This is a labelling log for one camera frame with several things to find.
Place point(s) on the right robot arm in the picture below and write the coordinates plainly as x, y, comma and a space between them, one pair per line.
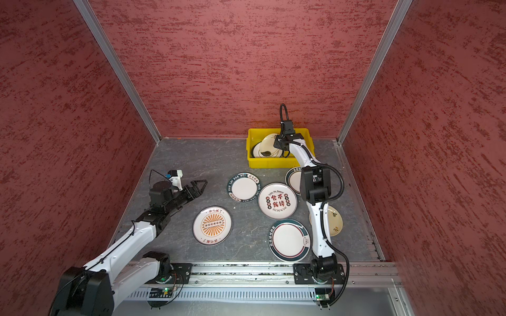
320, 184

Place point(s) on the cream plate black floral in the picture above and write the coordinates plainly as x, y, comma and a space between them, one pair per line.
267, 148

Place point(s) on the left aluminium corner post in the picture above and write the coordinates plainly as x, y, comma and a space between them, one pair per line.
91, 20

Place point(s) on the left circuit board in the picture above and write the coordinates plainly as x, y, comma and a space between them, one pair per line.
160, 293

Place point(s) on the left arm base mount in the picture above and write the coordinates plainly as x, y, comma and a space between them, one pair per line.
180, 273

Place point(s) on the right aluminium corner post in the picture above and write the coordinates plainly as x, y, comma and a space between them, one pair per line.
398, 15

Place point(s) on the green red rim plate right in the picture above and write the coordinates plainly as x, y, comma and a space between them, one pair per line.
292, 179

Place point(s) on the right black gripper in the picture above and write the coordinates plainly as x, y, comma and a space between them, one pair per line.
278, 143

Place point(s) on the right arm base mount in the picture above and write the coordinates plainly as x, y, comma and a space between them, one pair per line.
309, 273

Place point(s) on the green rim Hao Wei plate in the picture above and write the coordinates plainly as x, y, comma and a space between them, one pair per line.
243, 187

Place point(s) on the green red rim plate front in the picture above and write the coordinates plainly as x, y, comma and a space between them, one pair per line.
289, 240

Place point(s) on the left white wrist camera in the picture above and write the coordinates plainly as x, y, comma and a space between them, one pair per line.
176, 175

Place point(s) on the circuit board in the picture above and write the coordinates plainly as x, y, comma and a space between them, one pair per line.
324, 294
160, 293

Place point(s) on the yellow plastic bin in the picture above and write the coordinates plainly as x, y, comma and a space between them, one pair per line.
255, 136

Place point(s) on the cream plate floral right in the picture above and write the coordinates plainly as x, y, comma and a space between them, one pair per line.
335, 221

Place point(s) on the right circuit board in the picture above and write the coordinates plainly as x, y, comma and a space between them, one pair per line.
324, 294

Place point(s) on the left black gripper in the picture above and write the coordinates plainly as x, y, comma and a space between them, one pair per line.
194, 187

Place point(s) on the orange sunburst plate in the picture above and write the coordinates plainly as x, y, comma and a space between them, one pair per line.
212, 226

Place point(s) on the aluminium mounting rail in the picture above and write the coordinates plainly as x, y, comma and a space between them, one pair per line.
363, 274

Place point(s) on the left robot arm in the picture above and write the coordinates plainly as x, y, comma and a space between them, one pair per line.
99, 287

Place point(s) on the green red rim plate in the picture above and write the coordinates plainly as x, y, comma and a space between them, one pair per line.
292, 179
289, 240

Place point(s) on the aluminium corner post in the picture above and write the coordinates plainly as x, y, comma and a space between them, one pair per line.
398, 15
91, 20

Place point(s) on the white plate black cloud emblem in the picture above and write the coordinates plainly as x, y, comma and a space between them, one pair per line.
256, 151

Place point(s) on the white plate red Chinese characters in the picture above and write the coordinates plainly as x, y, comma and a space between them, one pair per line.
277, 201

